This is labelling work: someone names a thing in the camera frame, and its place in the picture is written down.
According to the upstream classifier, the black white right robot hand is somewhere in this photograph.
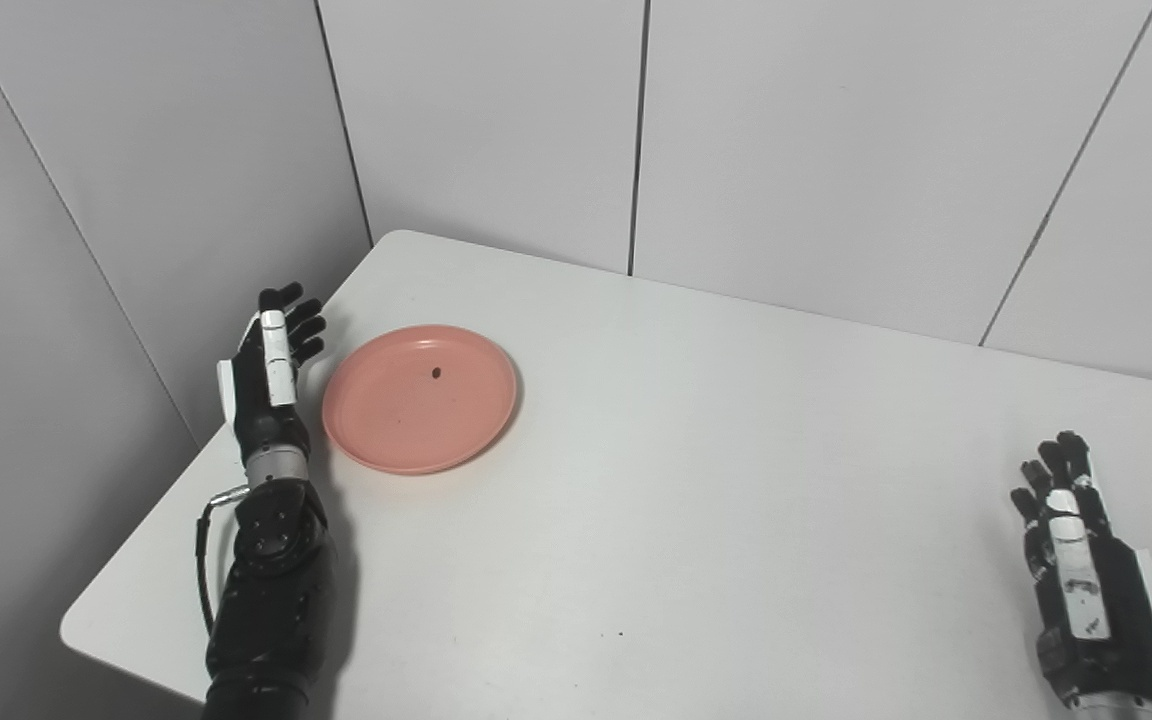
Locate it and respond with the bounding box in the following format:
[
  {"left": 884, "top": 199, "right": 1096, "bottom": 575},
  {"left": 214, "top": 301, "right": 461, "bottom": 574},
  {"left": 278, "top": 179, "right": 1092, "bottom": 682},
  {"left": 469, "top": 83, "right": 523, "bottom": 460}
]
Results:
[{"left": 1010, "top": 431, "right": 1152, "bottom": 711}]

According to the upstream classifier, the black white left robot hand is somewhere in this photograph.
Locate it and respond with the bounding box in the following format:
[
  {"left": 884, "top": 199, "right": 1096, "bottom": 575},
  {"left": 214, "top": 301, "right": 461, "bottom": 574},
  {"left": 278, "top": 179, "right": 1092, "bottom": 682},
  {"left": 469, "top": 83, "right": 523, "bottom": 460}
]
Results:
[{"left": 216, "top": 283, "right": 328, "bottom": 471}]

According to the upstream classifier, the pink round plate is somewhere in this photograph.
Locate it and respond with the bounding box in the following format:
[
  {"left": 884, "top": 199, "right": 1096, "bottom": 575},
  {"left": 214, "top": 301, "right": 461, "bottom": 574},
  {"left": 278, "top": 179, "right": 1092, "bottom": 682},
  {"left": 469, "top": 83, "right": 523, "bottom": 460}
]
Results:
[{"left": 322, "top": 324, "right": 519, "bottom": 476}]

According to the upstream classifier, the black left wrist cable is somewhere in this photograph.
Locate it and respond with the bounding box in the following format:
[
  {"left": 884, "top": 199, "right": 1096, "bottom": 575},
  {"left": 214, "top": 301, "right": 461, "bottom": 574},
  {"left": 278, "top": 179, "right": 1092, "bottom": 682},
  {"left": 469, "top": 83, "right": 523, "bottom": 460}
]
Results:
[{"left": 196, "top": 485, "right": 249, "bottom": 636}]

